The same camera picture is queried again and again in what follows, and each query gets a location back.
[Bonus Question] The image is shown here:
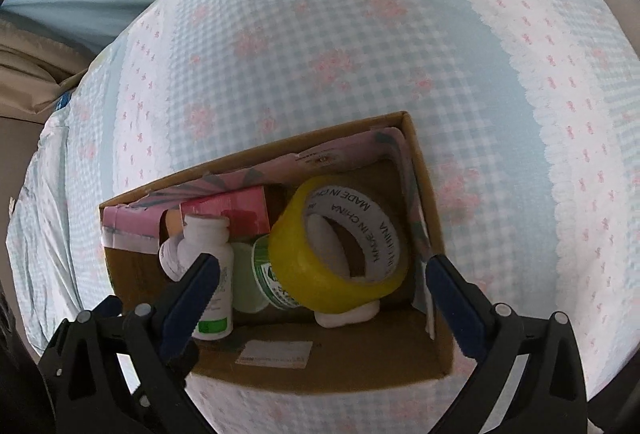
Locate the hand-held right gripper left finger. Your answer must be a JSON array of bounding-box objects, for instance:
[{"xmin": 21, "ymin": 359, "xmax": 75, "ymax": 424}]
[{"xmin": 37, "ymin": 252, "xmax": 222, "ymax": 434}]

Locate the beige curtain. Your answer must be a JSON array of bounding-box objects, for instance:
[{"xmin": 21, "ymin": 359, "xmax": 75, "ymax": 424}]
[{"xmin": 0, "ymin": 11, "xmax": 101, "ymax": 122}]

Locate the crumpled light blue quilt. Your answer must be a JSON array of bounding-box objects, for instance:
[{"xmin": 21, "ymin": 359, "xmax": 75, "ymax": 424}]
[{"xmin": 5, "ymin": 111, "xmax": 121, "ymax": 357}]

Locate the pale green round jar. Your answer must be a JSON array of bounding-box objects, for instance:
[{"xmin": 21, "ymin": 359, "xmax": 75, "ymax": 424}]
[{"xmin": 230, "ymin": 240, "xmax": 269, "ymax": 314}]

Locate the white bottle with green label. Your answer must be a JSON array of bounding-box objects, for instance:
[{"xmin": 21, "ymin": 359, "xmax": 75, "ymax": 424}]
[{"xmin": 177, "ymin": 214, "xmax": 235, "ymax": 341}]

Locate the red carton box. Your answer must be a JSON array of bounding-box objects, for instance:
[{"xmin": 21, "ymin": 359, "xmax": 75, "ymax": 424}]
[{"xmin": 179, "ymin": 185, "xmax": 272, "ymax": 239}]

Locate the green and white jar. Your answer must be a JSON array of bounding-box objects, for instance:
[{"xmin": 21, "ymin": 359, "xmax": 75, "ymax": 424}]
[{"xmin": 251, "ymin": 235, "xmax": 302, "ymax": 311}]

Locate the beige padded headboard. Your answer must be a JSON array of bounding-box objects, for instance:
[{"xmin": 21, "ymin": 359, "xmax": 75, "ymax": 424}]
[{"xmin": 0, "ymin": 114, "xmax": 53, "ymax": 215}]

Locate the white jar with black label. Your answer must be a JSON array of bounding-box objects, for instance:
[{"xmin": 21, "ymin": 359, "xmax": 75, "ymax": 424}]
[{"xmin": 158, "ymin": 236, "xmax": 192, "ymax": 281}]

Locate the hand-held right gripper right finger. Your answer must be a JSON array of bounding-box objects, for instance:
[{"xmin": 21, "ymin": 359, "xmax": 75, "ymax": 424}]
[{"xmin": 425, "ymin": 254, "xmax": 589, "ymax": 434}]

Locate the white round cap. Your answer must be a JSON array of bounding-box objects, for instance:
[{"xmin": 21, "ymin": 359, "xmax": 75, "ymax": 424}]
[{"xmin": 314, "ymin": 300, "xmax": 377, "ymax": 329}]

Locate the brown cardboard box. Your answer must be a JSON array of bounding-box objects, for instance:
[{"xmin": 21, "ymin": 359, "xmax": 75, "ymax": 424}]
[{"xmin": 98, "ymin": 111, "xmax": 457, "ymax": 396}]

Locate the yellowish tape roll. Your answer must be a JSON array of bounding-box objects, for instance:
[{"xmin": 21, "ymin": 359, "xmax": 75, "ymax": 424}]
[{"xmin": 268, "ymin": 175, "xmax": 410, "ymax": 313}]

